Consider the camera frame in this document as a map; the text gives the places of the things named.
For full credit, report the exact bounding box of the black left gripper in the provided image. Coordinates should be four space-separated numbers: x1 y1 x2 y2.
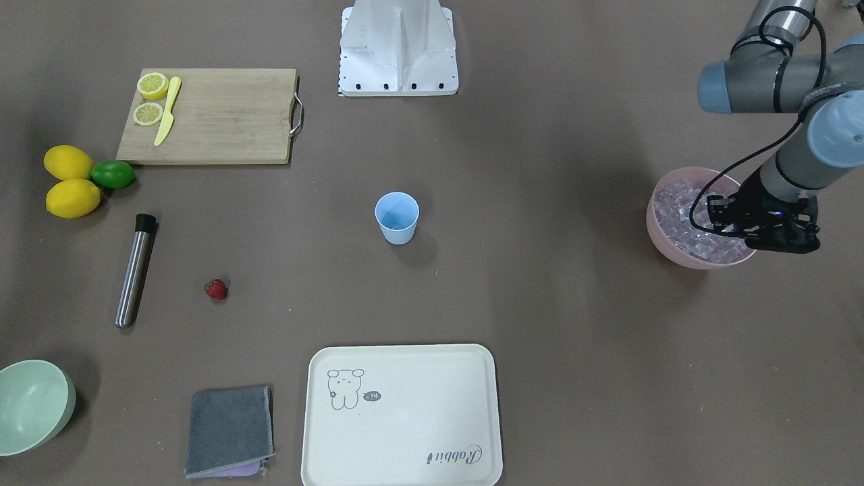
707 172 821 253

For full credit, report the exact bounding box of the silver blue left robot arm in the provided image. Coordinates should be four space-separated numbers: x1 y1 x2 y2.
694 1 863 253

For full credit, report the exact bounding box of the pink bowl of ice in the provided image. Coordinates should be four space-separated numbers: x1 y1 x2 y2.
646 167 756 270

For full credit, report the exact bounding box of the light blue plastic cup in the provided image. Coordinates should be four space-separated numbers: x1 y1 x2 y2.
375 192 420 245

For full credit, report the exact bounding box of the cream rectangular tray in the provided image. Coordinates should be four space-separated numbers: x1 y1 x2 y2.
300 344 504 485

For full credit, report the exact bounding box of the red strawberry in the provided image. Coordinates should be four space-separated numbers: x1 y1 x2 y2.
205 279 229 301

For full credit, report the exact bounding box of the wooden cutting board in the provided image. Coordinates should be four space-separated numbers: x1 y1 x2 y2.
116 67 303 165

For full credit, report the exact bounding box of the lemon slice upper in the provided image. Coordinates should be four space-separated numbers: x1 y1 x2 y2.
136 72 169 101

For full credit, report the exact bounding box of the lemon slice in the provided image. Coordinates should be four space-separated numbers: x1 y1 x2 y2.
132 102 164 126
136 72 169 101

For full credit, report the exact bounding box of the lemon slice lower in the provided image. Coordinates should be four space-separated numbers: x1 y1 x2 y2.
132 102 164 126

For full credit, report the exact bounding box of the green lime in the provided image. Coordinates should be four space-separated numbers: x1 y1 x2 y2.
90 160 136 190

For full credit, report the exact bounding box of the yellow lemon near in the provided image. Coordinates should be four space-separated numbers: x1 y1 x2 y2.
45 179 101 219

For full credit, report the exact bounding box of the yellow lemon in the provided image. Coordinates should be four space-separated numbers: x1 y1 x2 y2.
45 179 101 219
43 144 95 181

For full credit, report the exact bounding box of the yellow lemon far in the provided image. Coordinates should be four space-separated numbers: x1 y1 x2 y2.
43 144 95 181

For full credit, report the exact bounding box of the mint green bowl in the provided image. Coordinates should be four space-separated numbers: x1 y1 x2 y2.
1 360 77 456

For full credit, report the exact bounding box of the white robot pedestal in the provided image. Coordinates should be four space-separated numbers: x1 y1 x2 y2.
337 1 460 97

